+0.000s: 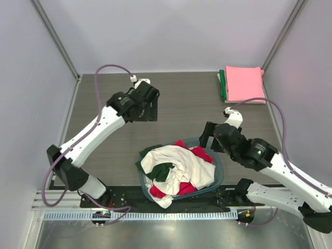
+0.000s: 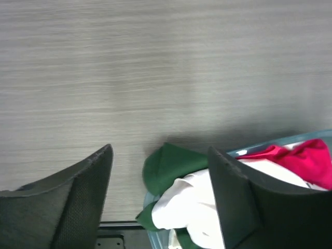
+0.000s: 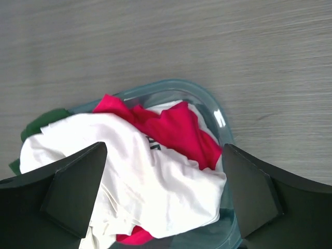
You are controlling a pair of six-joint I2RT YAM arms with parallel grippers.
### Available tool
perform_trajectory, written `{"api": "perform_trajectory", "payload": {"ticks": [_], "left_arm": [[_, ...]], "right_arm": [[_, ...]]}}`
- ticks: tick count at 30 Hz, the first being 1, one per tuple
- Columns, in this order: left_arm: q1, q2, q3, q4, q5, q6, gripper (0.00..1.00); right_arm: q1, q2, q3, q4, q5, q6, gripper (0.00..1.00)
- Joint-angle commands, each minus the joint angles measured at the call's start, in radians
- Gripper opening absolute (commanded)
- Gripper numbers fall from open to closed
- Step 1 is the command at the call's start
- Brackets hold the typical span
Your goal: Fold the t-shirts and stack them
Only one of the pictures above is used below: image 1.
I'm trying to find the red t-shirt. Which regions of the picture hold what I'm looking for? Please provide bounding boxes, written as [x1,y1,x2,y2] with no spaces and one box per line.
[149,140,215,199]

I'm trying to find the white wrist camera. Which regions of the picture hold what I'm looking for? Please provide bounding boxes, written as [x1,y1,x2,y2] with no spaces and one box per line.
[130,75,150,88]
[223,107,243,129]

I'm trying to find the slotted grey cable duct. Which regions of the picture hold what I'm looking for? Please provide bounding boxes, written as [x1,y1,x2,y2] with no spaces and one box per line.
[43,210,238,221]

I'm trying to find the white and green t-shirt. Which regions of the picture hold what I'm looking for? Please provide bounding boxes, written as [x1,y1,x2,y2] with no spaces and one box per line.
[140,145,217,210]

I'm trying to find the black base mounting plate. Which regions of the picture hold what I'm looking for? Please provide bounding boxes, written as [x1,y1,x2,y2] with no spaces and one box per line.
[79,185,266,209]

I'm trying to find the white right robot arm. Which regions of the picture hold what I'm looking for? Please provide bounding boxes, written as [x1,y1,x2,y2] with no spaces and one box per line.
[199,121,331,234]

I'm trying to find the left aluminium corner post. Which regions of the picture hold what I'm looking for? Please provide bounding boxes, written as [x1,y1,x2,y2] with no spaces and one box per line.
[30,0,80,81]

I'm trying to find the blue plastic laundry basket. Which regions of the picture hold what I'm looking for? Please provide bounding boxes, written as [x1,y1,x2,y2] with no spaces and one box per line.
[136,138,224,195]

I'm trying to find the aluminium corner post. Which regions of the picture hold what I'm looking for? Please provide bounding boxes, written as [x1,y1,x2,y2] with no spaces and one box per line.
[30,0,80,81]
[261,0,307,71]

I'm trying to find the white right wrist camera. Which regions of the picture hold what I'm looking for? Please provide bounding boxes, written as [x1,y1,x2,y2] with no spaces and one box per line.
[223,107,243,129]

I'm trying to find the right aluminium corner post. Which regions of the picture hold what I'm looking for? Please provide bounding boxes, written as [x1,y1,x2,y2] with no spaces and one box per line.
[261,0,307,71]

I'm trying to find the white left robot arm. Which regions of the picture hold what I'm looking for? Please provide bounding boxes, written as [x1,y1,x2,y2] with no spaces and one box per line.
[47,80,160,207]

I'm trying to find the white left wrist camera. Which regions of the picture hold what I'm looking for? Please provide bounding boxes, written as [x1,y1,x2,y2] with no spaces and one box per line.
[130,75,150,88]

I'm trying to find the folded green t-shirt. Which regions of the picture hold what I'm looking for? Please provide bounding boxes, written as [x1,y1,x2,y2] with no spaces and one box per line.
[219,70,227,100]

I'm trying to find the folded pink t-shirt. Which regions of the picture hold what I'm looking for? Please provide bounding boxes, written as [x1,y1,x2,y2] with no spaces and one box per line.
[224,66,265,102]

